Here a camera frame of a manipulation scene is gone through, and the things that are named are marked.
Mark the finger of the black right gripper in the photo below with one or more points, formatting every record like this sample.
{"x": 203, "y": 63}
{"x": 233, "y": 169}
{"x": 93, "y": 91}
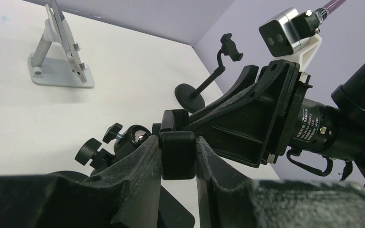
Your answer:
{"x": 246, "y": 78}
{"x": 239, "y": 128}

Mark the white folding phone stand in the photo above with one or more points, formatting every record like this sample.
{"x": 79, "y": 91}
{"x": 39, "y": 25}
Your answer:
{"x": 47, "y": 71}

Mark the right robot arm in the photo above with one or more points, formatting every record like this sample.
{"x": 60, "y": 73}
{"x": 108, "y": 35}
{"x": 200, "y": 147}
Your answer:
{"x": 324, "y": 133}

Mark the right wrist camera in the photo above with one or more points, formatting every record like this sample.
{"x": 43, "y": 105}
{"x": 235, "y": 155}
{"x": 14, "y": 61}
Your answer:
{"x": 293, "y": 36}

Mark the silver phone on white stand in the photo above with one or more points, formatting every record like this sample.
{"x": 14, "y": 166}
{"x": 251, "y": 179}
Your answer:
{"x": 70, "y": 47}

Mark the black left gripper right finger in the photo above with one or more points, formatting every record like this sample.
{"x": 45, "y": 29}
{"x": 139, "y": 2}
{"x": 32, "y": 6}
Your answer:
{"x": 229, "y": 199}

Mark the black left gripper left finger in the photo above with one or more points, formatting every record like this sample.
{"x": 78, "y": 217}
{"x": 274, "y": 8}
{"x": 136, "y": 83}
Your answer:
{"x": 124, "y": 195}

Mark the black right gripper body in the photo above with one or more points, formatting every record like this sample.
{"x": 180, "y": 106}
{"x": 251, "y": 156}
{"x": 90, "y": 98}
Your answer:
{"x": 291, "y": 85}

